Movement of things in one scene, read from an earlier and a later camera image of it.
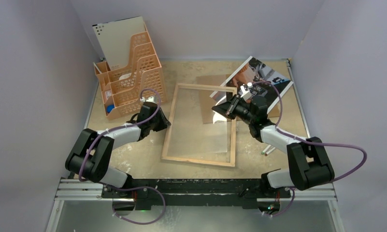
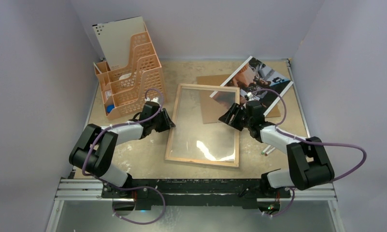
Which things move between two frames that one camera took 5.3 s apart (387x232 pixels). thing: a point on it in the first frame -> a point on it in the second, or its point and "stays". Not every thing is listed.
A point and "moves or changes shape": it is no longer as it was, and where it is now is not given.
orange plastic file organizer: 123,90 stays
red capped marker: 270,151 stays
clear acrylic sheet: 196,126 moves or changes shape
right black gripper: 230,108 -> 236,116
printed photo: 254,78 stays
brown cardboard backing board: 207,104 stays
